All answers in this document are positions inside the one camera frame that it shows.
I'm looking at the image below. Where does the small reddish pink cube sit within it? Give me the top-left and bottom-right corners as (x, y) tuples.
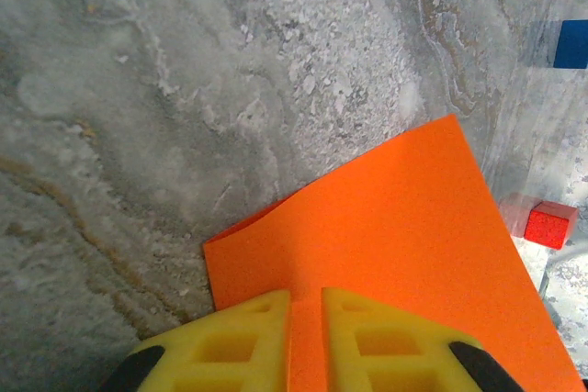
(523, 201), (579, 251)

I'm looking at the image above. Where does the small blue cube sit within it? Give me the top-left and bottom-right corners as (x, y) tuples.
(553, 19), (588, 70)

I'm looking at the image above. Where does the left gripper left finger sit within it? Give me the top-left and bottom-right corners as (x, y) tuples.
(98, 288), (293, 392)

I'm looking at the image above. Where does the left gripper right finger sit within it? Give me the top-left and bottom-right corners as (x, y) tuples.
(321, 286), (525, 392)

